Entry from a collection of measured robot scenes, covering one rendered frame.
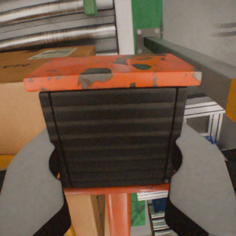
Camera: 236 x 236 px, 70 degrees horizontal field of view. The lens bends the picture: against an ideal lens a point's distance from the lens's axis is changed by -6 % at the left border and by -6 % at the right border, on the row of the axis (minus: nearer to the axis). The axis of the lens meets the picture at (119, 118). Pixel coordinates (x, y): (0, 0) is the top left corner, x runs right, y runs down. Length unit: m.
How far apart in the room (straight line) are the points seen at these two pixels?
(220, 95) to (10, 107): 0.35
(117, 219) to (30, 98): 0.20
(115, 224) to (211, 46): 1.27
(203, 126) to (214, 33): 0.62
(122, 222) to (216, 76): 0.29
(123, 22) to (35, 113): 0.40
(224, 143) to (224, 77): 1.16
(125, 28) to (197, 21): 0.77
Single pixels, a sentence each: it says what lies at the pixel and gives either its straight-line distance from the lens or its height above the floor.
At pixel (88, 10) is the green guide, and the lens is 0.55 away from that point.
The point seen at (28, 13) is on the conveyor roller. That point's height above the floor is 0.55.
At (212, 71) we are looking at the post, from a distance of 0.38.
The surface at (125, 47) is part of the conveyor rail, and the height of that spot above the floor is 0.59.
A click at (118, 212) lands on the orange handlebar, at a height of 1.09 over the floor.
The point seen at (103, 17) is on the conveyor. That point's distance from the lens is 0.70.
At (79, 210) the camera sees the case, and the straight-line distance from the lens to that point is 0.44.
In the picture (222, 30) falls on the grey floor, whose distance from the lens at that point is 1.38.
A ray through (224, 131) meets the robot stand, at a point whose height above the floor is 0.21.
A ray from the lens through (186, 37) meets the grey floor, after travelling 1.28.
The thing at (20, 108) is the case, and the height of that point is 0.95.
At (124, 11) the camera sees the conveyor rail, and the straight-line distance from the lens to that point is 0.59.
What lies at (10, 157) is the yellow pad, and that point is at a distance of 0.35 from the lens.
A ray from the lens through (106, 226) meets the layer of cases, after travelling 1.34.
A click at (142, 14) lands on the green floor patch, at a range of 1.20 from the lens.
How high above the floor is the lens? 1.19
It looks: 61 degrees down
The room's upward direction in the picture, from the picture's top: 176 degrees clockwise
